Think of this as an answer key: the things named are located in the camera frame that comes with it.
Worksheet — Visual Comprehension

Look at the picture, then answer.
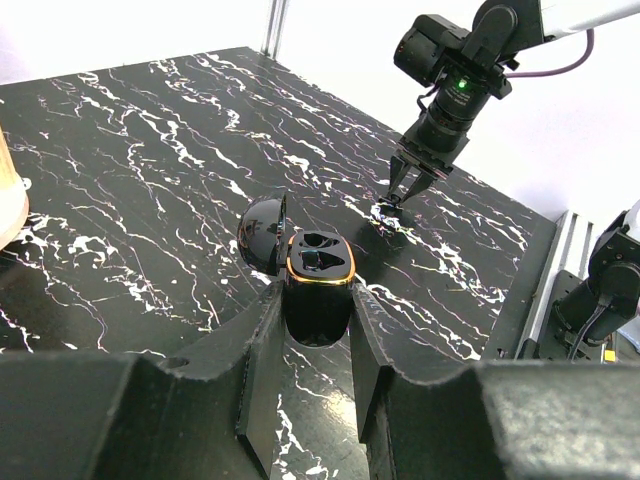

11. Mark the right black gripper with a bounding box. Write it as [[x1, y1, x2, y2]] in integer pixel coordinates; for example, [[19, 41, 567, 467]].
[[386, 89, 473, 203]]

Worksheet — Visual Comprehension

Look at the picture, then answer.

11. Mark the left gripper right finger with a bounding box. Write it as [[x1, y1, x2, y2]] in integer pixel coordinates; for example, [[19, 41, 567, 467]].
[[349, 286, 639, 479]]

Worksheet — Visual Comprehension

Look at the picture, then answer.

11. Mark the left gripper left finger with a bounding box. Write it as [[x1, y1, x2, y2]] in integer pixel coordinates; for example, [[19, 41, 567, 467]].
[[1, 282, 284, 479]]

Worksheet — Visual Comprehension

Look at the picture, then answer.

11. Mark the black earbud charging case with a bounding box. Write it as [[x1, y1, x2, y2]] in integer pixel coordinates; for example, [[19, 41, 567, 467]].
[[236, 191, 356, 348]]

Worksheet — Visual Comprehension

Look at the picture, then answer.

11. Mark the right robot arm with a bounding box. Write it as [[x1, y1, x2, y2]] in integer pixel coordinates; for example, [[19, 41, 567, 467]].
[[382, 1, 639, 348]]

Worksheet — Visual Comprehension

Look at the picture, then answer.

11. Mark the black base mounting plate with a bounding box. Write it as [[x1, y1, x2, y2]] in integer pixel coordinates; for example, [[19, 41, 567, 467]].
[[514, 269, 640, 361]]

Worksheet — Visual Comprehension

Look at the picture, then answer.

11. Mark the pink three-tier wooden shelf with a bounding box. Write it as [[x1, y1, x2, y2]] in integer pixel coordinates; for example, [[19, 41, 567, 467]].
[[0, 132, 29, 249]]

